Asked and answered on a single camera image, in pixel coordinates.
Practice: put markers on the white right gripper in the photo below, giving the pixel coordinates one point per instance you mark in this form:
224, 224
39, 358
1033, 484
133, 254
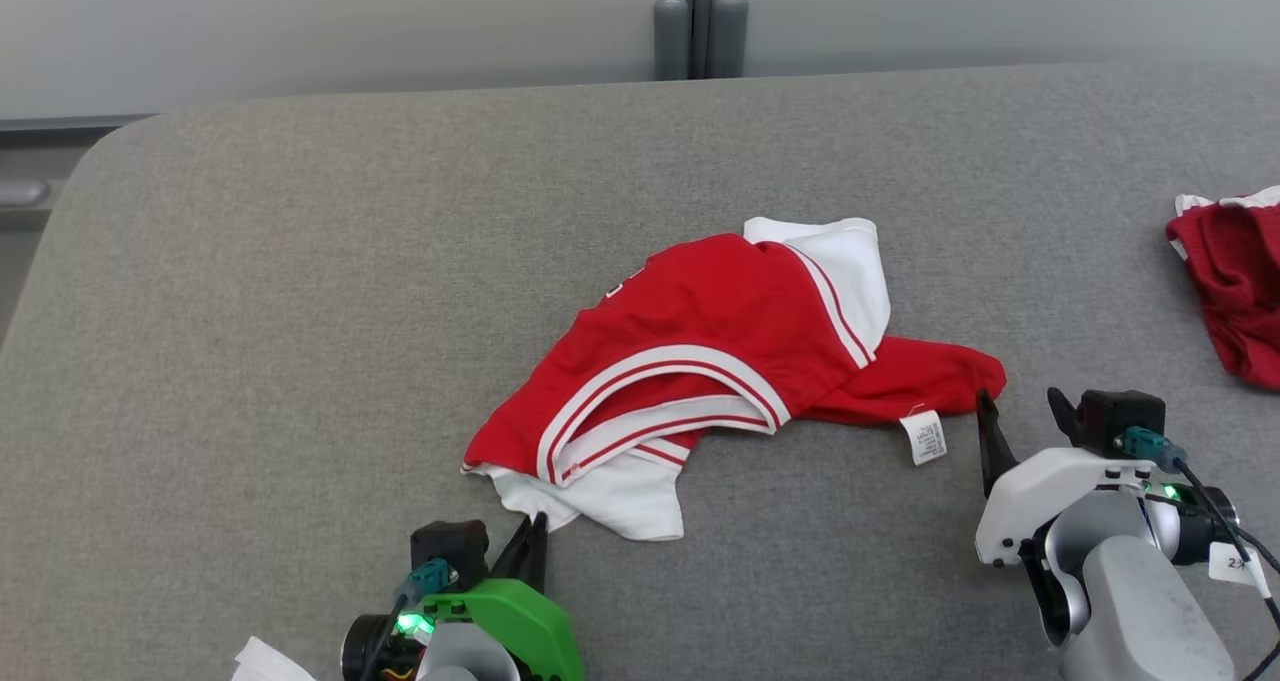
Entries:
1040, 491

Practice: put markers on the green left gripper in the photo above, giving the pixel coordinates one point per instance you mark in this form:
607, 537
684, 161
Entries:
520, 621

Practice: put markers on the red shorts with white stripe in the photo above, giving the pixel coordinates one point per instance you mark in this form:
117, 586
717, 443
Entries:
1240, 281

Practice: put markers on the red basketball jersey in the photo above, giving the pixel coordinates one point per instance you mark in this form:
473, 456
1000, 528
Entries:
720, 311

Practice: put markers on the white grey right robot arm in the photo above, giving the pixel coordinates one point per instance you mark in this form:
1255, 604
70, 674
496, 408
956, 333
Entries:
1140, 611

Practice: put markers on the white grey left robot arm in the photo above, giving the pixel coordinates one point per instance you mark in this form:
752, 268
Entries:
465, 661

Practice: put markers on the white label on right arm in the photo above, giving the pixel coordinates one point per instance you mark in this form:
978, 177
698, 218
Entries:
1235, 564

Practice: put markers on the white label on left arm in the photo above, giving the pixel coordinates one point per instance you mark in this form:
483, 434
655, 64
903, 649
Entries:
265, 663

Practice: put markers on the grey fabric sofa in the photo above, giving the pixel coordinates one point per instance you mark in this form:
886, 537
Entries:
300, 361

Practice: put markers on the grey rounded bar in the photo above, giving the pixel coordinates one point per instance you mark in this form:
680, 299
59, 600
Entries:
20, 193

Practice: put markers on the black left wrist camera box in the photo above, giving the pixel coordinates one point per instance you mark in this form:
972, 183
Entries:
450, 551

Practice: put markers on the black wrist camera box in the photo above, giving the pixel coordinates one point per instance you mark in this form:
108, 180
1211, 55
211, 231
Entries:
1120, 416
450, 551

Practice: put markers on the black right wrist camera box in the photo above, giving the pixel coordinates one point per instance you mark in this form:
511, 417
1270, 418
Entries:
1120, 416

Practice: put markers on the grey upright post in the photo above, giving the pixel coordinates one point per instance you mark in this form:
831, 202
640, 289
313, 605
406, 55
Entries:
700, 21

